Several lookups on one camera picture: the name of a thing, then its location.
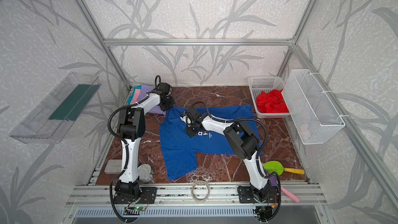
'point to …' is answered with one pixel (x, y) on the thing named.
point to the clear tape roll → (196, 199)
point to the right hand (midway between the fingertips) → (189, 126)
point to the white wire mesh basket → (313, 120)
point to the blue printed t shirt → (179, 152)
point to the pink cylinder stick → (292, 196)
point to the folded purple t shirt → (144, 89)
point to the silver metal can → (145, 173)
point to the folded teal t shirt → (132, 93)
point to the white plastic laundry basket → (266, 83)
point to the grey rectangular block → (113, 166)
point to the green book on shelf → (76, 102)
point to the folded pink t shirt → (136, 96)
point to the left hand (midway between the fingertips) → (174, 99)
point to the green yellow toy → (276, 166)
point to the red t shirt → (272, 101)
